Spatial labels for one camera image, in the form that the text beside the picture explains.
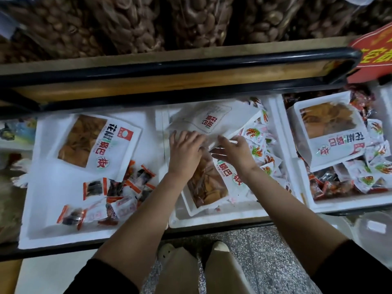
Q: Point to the person's right white shoe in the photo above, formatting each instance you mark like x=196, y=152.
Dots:
x=218, y=245

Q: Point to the person's white shoe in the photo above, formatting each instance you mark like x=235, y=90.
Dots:
x=164, y=249
x=218, y=245

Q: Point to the white red-edged paper cup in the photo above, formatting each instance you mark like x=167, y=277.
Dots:
x=21, y=171

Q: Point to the person's beige trousers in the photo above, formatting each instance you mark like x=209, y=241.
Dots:
x=177, y=275

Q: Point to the white bag of orange crisps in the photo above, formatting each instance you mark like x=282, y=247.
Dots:
x=208, y=186
x=107, y=153
x=331, y=140
x=211, y=119

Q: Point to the white foam slab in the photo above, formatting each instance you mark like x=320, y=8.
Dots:
x=73, y=275

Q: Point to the black metal guard rail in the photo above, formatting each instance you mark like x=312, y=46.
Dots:
x=184, y=61

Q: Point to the red scalloped sign yellow lettering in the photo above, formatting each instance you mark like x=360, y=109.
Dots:
x=377, y=55

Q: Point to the person's left hand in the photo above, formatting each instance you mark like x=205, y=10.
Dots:
x=184, y=153

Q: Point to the person's left forearm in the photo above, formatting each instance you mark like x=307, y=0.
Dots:
x=144, y=229

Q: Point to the pile of orange-ended dark packets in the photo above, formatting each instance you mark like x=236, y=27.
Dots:
x=110, y=189

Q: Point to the person's right hand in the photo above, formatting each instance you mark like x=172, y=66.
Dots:
x=236, y=156

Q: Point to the person's left white shoe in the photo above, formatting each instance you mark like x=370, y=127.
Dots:
x=164, y=249

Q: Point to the clear round plastic tub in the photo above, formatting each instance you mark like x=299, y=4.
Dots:
x=367, y=232

